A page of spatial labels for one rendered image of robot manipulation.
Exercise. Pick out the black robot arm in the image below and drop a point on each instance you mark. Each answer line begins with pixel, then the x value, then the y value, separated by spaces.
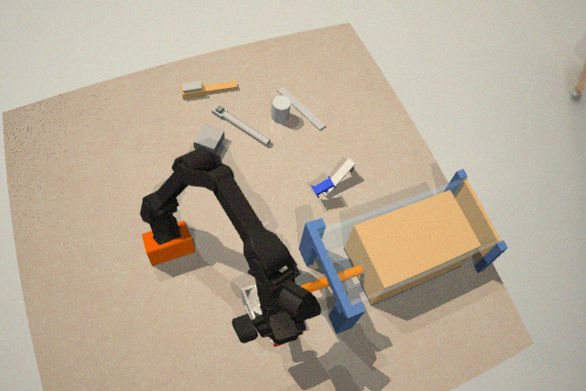
pixel 263 250

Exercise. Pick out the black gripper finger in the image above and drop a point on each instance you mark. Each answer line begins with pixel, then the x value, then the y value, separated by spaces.
pixel 269 334

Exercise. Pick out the light grey flat bar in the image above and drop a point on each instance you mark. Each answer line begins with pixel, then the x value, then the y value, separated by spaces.
pixel 306 112

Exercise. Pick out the clear-panelled rack with blue frame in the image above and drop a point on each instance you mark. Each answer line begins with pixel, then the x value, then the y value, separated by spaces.
pixel 398 249

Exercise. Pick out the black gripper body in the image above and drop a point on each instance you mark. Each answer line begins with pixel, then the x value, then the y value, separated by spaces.
pixel 245 328

